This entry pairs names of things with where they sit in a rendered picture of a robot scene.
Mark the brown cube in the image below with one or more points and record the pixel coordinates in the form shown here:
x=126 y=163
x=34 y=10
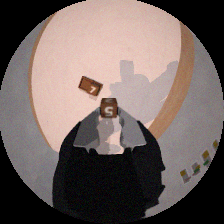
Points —
x=93 y=89
x=108 y=107

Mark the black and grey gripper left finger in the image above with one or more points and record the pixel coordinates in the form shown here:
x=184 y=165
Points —
x=80 y=139

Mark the brown rectangular tray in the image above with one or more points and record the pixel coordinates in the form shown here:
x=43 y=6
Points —
x=84 y=84

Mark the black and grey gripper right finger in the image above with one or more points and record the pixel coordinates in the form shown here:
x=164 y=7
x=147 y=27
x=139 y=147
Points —
x=136 y=136

